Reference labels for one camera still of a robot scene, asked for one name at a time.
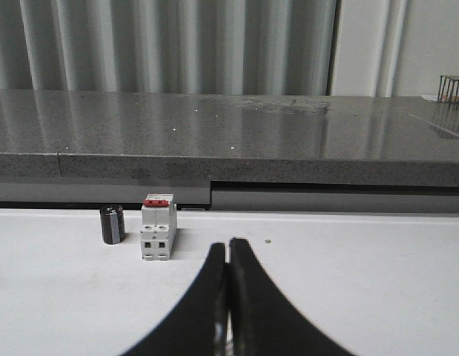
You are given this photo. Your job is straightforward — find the metal wire rack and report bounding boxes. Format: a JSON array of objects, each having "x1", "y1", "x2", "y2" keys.
[{"x1": 437, "y1": 75, "x2": 459, "y2": 104}]

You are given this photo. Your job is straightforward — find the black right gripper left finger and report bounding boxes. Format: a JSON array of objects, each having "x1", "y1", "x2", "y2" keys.
[{"x1": 125, "y1": 243, "x2": 228, "y2": 355}]

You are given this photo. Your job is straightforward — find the black cylindrical capacitor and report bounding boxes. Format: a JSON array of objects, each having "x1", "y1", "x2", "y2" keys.
[{"x1": 99, "y1": 205, "x2": 125, "y2": 245}]

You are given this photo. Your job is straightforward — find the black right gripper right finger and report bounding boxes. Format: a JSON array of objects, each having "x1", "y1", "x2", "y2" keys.
[{"x1": 229, "y1": 238, "x2": 351, "y2": 355}]

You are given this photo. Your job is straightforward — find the white circuit breaker red switch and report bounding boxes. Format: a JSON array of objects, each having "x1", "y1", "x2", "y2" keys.
[{"x1": 140, "y1": 194, "x2": 177, "y2": 261}]

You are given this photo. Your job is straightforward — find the grey pleated curtain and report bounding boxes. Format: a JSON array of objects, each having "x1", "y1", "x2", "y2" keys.
[{"x1": 0, "y1": 1, "x2": 339, "y2": 95}]

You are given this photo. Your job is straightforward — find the grey stone counter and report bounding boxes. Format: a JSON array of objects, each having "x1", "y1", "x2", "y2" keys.
[{"x1": 0, "y1": 89, "x2": 459, "y2": 214}]

